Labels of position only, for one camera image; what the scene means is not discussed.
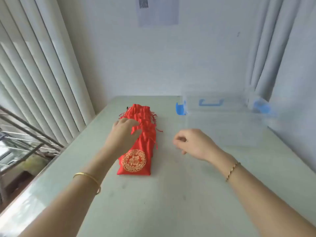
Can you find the clear plastic storage box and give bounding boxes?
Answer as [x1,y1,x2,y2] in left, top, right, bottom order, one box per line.
[175,90,282,148]

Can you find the person's right hand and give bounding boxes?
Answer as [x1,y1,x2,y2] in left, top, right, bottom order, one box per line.
[172,128,224,163]

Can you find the white vertical blinds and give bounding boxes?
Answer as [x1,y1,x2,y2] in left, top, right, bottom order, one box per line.
[0,0,96,148]

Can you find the thin braided bracelet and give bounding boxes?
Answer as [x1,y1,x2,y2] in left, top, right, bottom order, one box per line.
[225,162,241,182]

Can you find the white paper sheet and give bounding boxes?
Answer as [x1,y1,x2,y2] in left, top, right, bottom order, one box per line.
[137,0,179,27]

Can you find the person's left hand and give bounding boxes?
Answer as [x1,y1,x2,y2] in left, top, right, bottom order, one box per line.
[103,118,143,159]

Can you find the person's right forearm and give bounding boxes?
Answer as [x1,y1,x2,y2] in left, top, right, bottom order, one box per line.
[207,149,316,237]

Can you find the metal railing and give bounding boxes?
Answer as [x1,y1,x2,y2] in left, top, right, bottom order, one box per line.
[0,106,65,203]

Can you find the grey curtain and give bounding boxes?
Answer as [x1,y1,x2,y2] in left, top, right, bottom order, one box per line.
[246,0,316,173]

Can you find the person's left forearm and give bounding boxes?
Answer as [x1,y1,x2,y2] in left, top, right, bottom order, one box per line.
[18,145,124,237]

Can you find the pile of red drawstring pouches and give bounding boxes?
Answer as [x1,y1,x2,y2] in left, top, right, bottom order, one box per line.
[116,104,163,176]

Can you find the gold bangle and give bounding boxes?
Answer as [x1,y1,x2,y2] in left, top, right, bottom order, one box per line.
[73,172,102,195]

